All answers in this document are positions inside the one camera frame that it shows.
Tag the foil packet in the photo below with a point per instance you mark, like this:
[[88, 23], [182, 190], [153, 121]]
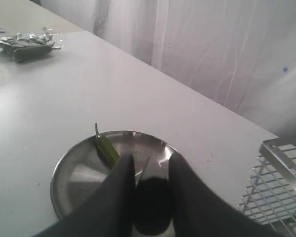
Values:
[[30, 46]]

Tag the round steel plate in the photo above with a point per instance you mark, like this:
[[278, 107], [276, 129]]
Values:
[[81, 171]]

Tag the green cucumber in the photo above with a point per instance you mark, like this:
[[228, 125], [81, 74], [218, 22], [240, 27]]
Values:
[[106, 148]]

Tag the chrome wire utensil rack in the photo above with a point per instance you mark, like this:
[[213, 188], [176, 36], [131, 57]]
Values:
[[270, 199]]

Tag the black handled knife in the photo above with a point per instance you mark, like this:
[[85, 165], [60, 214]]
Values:
[[153, 207]]

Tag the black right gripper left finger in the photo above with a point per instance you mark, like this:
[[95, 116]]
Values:
[[107, 212]]

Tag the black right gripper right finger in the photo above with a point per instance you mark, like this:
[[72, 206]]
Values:
[[199, 212]]

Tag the white backdrop curtain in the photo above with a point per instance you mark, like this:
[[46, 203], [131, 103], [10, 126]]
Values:
[[239, 53]]

